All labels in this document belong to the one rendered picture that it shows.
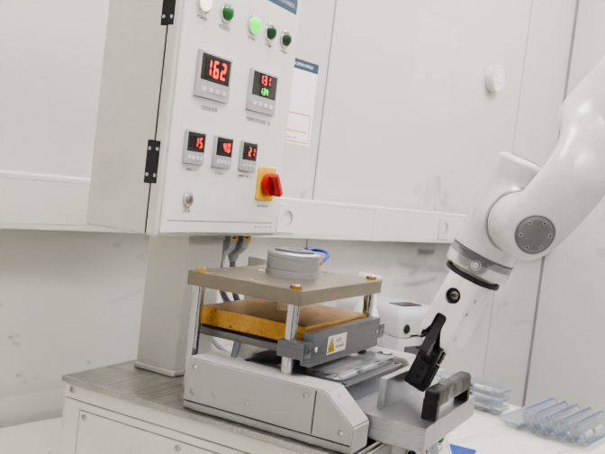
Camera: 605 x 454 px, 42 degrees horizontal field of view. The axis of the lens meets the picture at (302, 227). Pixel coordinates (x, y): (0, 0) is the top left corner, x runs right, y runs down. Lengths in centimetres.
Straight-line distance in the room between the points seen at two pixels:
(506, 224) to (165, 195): 46
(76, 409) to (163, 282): 22
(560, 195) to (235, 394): 47
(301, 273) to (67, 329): 61
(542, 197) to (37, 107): 93
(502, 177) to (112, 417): 62
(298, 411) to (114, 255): 74
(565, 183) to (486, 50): 194
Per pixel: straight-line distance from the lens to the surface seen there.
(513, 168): 100
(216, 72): 116
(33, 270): 153
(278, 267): 113
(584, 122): 100
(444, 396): 104
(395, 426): 100
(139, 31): 115
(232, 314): 110
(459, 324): 102
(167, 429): 110
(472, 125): 279
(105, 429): 117
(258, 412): 102
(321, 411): 98
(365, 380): 108
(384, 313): 202
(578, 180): 95
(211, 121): 117
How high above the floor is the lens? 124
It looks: 3 degrees down
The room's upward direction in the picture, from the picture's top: 7 degrees clockwise
